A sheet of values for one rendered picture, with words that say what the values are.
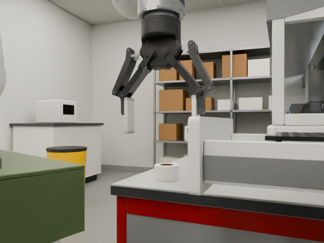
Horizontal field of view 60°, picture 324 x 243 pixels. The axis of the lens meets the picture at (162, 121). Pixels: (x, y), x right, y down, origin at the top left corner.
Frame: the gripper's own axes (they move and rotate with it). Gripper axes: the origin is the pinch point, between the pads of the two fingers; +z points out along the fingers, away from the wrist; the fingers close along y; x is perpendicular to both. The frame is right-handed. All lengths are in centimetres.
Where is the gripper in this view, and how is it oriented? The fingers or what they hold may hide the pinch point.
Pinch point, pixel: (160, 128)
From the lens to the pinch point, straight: 52.9
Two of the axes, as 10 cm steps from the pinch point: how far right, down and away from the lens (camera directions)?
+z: 0.0, 10.0, 0.0
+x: 3.9, 0.0, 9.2
